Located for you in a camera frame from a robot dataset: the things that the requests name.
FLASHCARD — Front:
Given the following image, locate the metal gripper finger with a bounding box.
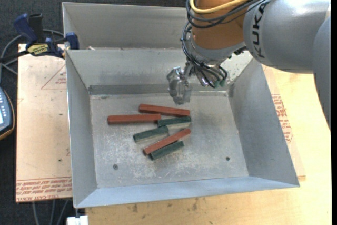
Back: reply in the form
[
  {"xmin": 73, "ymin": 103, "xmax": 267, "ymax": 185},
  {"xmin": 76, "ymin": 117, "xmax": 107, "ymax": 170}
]
[
  {"xmin": 170, "ymin": 81, "xmax": 192, "ymax": 106},
  {"xmin": 166, "ymin": 66, "xmax": 185, "ymax": 91}
]

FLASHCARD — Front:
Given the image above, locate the red-brown flat block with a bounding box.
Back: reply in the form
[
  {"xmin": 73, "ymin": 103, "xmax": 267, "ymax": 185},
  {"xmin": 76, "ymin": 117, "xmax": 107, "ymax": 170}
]
[
  {"xmin": 107, "ymin": 113, "xmax": 162, "ymax": 125},
  {"xmin": 143, "ymin": 128, "xmax": 192, "ymax": 156},
  {"xmin": 138, "ymin": 103, "xmax": 191, "ymax": 118}
]

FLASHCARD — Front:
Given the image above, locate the dark green flat block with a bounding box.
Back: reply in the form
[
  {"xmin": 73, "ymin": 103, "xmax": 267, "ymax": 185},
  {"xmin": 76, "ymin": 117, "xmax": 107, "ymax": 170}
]
[
  {"xmin": 133, "ymin": 125, "xmax": 170, "ymax": 143},
  {"xmin": 157, "ymin": 116, "xmax": 192, "ymax": 128},
  {"xmin": 149, "ymin": 140, "xmax": 185, "ymax": 161}
]

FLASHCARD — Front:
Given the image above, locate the grey metal bin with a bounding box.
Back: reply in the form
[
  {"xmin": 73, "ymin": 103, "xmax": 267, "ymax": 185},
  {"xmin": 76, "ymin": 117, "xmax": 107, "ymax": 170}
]
[{"xmin": 62, "ymin": 2, "xmax": 301, "ymax": 209}]

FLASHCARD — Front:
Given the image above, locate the brown cardboard board red print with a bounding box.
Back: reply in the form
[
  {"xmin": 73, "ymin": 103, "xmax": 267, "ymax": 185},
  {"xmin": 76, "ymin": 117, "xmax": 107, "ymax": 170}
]
[{"xmin": 15, "ymin": 43, "xmax": 308, "ymax": 203}]

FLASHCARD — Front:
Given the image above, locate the black cylinder on white bracket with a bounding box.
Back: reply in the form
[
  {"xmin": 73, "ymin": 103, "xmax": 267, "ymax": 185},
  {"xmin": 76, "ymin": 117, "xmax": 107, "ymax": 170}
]
[{"xmin": 232, "ymin": 46, "xmax": 247, "ymax": 57}]

